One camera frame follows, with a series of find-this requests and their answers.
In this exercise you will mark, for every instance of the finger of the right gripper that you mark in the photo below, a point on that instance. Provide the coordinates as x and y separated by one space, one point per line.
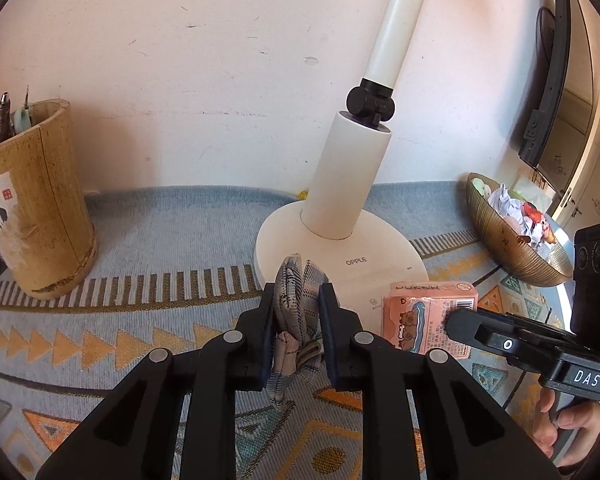
525 343

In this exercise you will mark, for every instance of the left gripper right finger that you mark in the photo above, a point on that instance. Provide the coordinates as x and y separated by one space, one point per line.
424 416

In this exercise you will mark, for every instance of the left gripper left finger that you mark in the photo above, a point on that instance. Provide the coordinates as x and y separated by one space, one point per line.
173 415

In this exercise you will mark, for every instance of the pink tissue pack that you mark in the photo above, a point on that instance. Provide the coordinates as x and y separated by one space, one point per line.
415 314

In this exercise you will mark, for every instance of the person's right hand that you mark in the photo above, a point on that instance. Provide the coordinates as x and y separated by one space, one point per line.
584 418

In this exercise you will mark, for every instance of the gold ribbed bowl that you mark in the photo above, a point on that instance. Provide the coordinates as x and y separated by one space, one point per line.
508 248

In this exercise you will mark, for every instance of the pastel caterpillar plush toy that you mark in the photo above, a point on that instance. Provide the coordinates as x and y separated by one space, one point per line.
485 192

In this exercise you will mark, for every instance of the crumpled paper in bowl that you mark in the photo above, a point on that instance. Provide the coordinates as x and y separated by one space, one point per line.
506 205

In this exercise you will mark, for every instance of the patterned woven tablecloth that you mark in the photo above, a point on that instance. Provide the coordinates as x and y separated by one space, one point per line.
174 270

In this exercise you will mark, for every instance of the cream desk lamp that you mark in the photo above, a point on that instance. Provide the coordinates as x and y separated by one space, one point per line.
360 253

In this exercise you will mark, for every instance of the bamboo pen holder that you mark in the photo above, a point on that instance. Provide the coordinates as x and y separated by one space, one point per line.
47 238

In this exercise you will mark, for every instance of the pens and pencils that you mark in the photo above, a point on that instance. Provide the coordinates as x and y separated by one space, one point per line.
13 122

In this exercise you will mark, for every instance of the black wall monitor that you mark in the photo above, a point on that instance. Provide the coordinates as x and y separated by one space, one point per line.
552 53

